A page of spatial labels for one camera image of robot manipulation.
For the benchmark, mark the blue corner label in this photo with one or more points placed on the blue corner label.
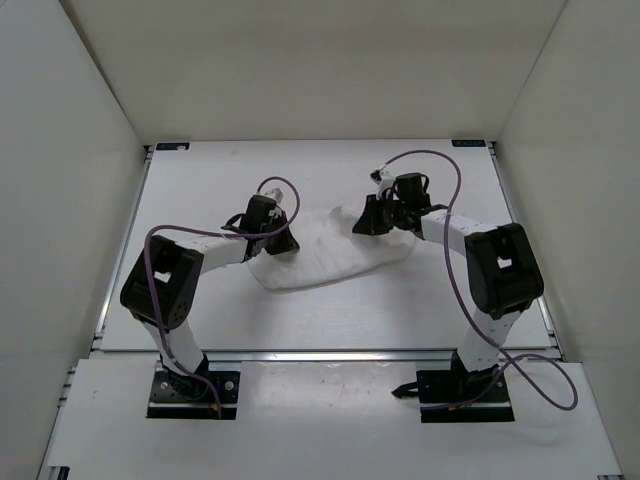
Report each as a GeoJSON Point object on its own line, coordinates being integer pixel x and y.
{"type": "Point", "coordinates": [468, 143]}
{"type": "Point", "coordinates": [172, 146]}

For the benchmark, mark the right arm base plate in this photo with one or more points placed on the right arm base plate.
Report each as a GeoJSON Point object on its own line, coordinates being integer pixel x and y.
{"type": "Point", "coordinates": [457, 396]}

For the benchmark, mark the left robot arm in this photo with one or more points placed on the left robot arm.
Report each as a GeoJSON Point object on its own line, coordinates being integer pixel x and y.
{"type": "Point", "coordinates": [161, 287]}

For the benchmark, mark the white pleated skirt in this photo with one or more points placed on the white pleated skirt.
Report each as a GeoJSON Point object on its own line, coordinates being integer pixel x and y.
{"type": "Point", "coordinates": [329, 252]}

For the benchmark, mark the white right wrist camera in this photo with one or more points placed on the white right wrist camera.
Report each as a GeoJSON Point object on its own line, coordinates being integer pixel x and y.
{"type": "Point", "coordinates": [383, 179]}

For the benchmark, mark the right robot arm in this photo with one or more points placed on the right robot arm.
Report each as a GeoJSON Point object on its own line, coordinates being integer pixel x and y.
{"type": "Point", "coordinates": [503, 275]}

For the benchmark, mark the aluminium table rail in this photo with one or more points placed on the aluminium table rail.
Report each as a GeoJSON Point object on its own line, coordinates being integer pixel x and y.
{"type": "Point", "coordinates": [330, 356]}

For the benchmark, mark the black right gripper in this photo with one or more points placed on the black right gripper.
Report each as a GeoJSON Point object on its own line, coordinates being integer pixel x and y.
{"type": "Point", "coordinates": [370, 223]}

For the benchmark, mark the right blue corner label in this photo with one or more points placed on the right blue corner label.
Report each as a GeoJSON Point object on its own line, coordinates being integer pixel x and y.
{"type": "Point", "coordinates": [468, 143]}

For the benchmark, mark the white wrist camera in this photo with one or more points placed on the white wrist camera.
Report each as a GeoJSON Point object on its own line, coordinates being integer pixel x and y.
{"type": "Point", "coordinates": [383, 179]}
{"type": "Point", "coordinates": [275, 194]}

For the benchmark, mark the left blue corner label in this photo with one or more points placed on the left blue corner label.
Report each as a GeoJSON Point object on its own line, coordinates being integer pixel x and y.
{"type": "Point", "coordinates": [172, 146]}

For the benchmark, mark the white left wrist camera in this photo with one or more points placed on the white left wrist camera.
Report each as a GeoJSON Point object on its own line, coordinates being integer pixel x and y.
{"type": "Point", "coordinates": [275, 194]}

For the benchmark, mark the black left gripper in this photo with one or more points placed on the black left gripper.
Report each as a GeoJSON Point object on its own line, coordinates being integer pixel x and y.
{"type": "Point", "coordinates": [286, 244]}

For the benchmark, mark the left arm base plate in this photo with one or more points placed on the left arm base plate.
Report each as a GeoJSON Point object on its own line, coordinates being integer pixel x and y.
{"type": "Point", "coordinates": [172, 396]}

